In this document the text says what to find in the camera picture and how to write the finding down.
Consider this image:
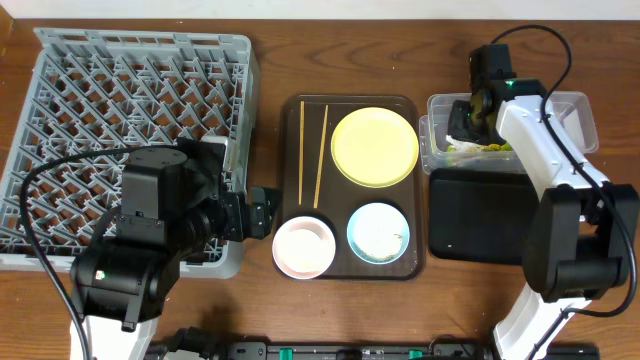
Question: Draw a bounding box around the crumpled white paper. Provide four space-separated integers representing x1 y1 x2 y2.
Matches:
446 135 485 152

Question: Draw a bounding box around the light blue bowl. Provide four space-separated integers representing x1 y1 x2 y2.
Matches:
346 202 411 265

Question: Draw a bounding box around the white cup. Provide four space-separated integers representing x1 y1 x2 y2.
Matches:
201 135 236 191

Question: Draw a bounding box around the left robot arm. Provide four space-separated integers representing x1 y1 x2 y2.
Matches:
71 141 282 359

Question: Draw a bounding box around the grey dishwasher rack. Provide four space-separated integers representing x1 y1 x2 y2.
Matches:
1 28 260 272

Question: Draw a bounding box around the dark brown serving tray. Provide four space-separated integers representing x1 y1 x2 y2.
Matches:
279 95 426 281

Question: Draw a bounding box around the yellow green wrapper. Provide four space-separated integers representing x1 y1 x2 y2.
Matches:
446 142 514 154

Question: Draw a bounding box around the right wooden chopstick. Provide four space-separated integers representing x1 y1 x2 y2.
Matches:
313 104 329 209

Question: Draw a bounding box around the pink bowl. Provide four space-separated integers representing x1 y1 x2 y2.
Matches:
272 216 336 280

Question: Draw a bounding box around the black waste tray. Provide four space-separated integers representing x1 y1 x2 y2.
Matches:
428 168 539 266

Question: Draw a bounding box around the clear plastic waste bin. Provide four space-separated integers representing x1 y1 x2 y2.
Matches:
419 91 599 175

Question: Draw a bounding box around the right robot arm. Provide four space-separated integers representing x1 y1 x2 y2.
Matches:
448 78 639 359

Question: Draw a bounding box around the left wooden chopstick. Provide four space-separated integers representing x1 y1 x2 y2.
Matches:
298 101 305 205

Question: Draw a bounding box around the yellow plate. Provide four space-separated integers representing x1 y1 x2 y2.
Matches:
330 107 419 188

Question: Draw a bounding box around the wooden chopstick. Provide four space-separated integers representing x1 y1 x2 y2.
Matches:
298 101 305 205
313 104 329 209

